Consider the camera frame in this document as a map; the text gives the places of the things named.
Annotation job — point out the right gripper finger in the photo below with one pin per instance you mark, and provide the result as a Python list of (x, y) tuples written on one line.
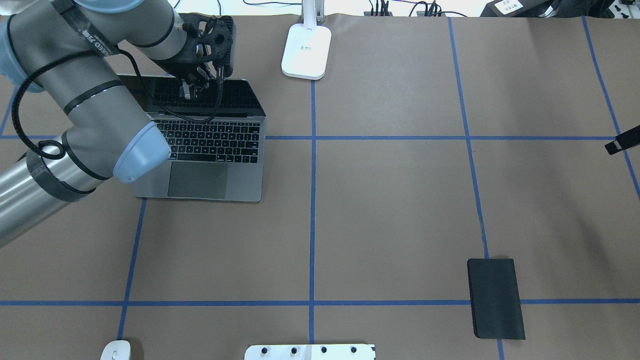
[(624, 141)]

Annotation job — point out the silver grey laptop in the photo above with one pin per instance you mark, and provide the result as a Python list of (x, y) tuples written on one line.
[(220, 160)]

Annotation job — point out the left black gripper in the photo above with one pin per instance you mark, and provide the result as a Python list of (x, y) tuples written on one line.
[(189, 64)]

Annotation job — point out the black mouse pad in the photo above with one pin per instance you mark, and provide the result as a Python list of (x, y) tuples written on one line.
[(496, 311)]

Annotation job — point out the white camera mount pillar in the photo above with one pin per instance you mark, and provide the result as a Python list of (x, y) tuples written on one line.
[(335, 351)]

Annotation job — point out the white computer mouse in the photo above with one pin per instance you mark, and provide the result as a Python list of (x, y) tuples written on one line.
[(116, 350)]

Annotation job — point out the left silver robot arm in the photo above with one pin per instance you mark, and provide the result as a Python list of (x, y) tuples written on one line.
[(60, 47)]

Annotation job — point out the white desk lamp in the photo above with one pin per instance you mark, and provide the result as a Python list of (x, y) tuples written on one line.
[(307, 46)]

